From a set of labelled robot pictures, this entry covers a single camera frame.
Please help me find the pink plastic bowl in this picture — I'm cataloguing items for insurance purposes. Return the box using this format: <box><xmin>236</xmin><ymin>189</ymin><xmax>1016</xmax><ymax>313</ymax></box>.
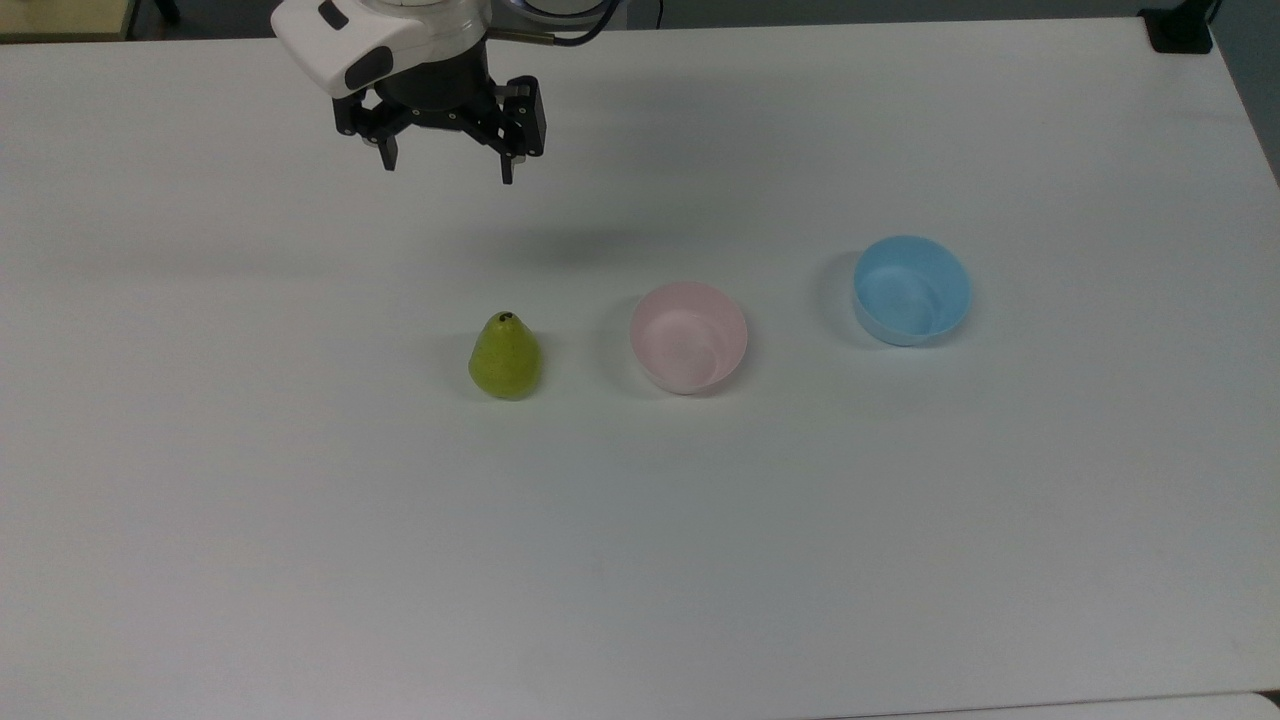
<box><xmin>630</xmin><ymin>281</ymin><xmax>749</xmax><ymax>396</ymax></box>

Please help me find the black table clamp mount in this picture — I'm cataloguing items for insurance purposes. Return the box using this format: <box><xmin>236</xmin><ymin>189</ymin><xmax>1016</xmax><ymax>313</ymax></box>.
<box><xmin>1139</xmin><ymin>0</ymin><xmax>1223</xmax><ymax>55</ymax></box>

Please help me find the green pear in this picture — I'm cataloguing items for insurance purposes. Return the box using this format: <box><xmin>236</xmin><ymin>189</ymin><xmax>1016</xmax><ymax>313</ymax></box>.
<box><xmin>468</xmin><ymin>310</ymin><xmax>543</xmax><ymax>401</ymax></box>

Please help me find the blue plastic bowl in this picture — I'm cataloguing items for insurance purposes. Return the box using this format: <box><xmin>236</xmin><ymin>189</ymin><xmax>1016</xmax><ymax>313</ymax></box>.
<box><xmin>852</xmin><ymin>235</ymin><xmax>974</xmax><ymax>348</ymax></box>

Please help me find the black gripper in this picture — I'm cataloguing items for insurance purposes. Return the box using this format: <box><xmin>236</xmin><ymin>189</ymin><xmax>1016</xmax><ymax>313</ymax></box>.
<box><xmin>333</xmin><ymin>40</ymin><xmax>547</xmax><ymax>186</ymax></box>

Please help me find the wooden yellow furniture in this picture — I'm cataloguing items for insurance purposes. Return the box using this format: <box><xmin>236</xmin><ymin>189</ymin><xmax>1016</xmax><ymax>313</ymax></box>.
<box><xmin>0</xmin><ymin>0</ymin><xmax>139</xmax><ymax>43</ymax></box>

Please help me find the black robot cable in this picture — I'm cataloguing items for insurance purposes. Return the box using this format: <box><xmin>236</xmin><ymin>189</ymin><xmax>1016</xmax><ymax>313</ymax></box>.
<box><xmin>488</xmin><ymin>0</ymin><xmax>629</xmax><ymax>49</ymax></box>

